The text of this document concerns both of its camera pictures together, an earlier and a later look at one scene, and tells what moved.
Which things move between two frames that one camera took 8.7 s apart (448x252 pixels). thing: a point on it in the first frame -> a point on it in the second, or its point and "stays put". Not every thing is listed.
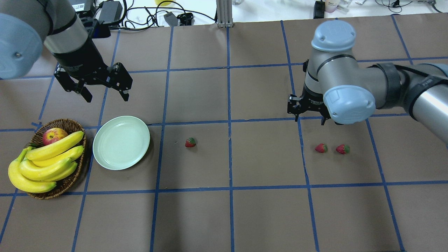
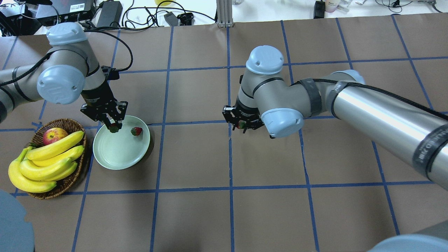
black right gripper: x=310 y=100 -> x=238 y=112
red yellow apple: x=53 y=135 stays put
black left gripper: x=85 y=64 -> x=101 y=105
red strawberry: x=190 y=142 -> x=136 y=131
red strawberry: x=321 y=148 -> x=113 y=128
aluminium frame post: x=224 y=13 stays put
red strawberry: x=343 y=149 -> x=241 y=124
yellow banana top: x=55 y=148 stays put
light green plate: x=120 y=142 stays put
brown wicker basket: x=70 y=126 stays put
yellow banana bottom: x=24 y=184 stays put
